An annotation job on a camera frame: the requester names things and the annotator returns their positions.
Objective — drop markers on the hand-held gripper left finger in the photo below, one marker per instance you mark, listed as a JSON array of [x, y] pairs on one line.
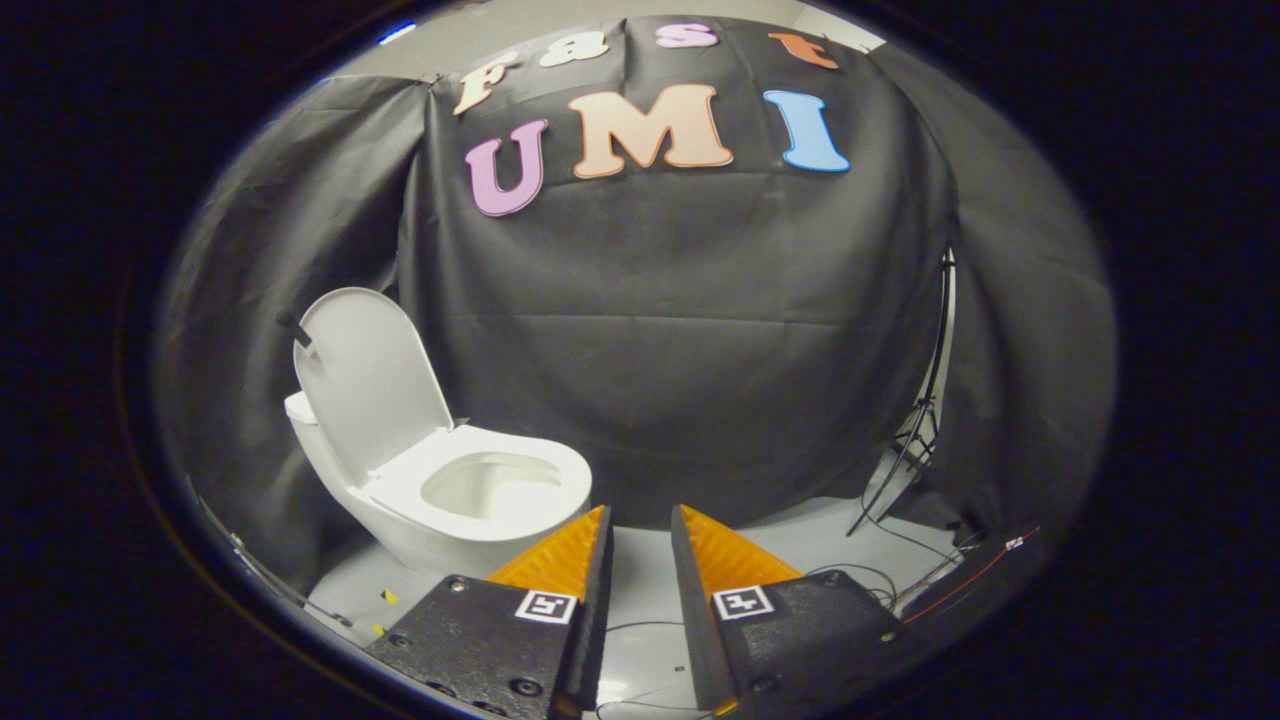
[[595, 610]]

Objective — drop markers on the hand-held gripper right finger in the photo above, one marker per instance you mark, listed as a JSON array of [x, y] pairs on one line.
[[692, 620]]

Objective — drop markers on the white toilet lid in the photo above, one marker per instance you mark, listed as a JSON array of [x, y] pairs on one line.
[[370, 385]]

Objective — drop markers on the white ceramic toilet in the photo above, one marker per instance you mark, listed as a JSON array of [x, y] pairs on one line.
[[400, 520]]

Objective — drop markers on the black flat board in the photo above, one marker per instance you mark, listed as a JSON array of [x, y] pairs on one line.
[[975, 585]]

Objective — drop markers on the black backdrop cloth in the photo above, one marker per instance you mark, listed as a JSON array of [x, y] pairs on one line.
[[680, 330]]

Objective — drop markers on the black tripod stand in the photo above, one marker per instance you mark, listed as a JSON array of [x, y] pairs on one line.
[[925, 420]]

